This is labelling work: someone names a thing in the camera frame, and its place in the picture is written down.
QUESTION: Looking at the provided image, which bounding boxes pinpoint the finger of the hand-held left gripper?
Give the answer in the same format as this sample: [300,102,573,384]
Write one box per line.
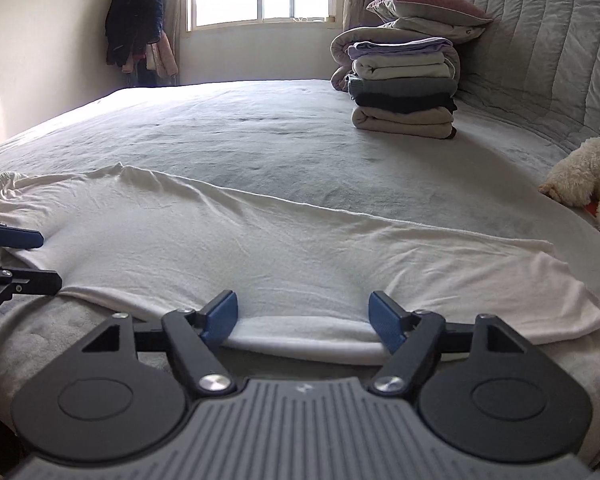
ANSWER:
[0,214,45,251]
[0,261,63,318]

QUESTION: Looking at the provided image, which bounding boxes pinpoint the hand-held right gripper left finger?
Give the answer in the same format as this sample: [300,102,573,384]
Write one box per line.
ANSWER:
[80,289,240,396]

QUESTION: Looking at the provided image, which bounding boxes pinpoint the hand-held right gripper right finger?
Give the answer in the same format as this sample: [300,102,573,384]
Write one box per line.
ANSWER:
[367,290,533,396]

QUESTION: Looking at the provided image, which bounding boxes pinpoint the white knit top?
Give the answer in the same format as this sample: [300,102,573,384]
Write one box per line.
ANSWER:
[0,162,600,366]

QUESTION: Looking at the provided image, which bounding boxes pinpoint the pink hanging clothes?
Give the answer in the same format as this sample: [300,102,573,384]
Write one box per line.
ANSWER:
[121,30,179,78]

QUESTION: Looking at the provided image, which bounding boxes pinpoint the grey bed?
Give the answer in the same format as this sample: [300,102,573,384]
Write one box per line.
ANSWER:
[0,77,600,480]

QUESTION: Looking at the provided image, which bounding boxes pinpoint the beige folded garment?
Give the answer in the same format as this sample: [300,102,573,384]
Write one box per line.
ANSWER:
[351,105,457,141]

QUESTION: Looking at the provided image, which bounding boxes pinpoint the black folded garment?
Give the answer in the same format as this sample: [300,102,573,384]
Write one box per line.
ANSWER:
[354,91,458,115]

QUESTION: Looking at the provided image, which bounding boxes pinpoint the grey folded garment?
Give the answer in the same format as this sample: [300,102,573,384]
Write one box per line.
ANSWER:
[347,74,460,100]

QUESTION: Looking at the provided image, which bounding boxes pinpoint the white plush toy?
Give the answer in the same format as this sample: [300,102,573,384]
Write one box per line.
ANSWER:
[537,135,600,248]

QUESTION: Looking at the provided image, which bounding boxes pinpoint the dark hanging jacket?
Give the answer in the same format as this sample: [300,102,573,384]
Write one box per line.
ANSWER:
[104,0,165,68]

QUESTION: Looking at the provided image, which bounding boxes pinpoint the cream folded garment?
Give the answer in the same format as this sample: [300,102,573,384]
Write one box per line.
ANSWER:
[351,52,453,81]

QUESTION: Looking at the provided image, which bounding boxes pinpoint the purple folded garment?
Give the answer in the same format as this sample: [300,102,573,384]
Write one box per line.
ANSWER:
[347,37,453,61]

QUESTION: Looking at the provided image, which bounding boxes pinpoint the folded grey pink quilt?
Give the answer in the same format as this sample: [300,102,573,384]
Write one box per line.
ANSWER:
[329,27,462,93]

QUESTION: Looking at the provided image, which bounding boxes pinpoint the pink grey pillow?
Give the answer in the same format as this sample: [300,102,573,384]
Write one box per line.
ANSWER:
[366,0,495,26]

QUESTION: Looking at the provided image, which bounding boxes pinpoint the grey quilted headboard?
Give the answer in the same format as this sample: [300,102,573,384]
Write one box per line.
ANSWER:
[450,0,600,161]

